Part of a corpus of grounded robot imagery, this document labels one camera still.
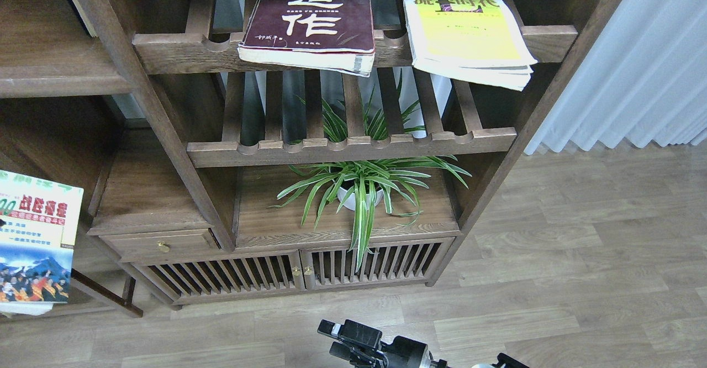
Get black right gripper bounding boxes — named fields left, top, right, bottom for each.
left=316, top=319, right=432, bottom=367

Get colourful 300 paperback book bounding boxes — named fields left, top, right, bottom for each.
left=1, top=171, right=84, bottom=316

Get right slatted cabinet door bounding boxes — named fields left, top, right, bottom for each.
left=300, top=237, right=453, bottom=290

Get slatted cabinet door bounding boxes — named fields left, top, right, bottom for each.
left=300, top=237, right=453, bottom=290
left=134, top=250, right=305, bottom=306

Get white plant pot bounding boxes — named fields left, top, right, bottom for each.
left=336, top=185, right=383, bottom=213

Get green spider plant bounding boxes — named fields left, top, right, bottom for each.
left=269, top=70, right=472, bottom=272

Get left slatted cabinet door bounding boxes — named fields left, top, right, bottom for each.
left=134, top=250, right=305, bottom=306

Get dark wooden bookshelf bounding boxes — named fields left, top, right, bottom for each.
left=2, top=0, right=621, bottom=309

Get wooden drawer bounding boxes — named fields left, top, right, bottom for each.
left=101, top=229, right=218, bottom=258

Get maroon book white characters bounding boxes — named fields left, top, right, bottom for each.
left=238, top=0, right=376, bottom=77

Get yellow green cover book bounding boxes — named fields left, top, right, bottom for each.
left=402, top=0, right=537, bottom=91

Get white pleated curtain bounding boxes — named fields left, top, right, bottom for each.
left=524, top=0, right=706, bottom=155

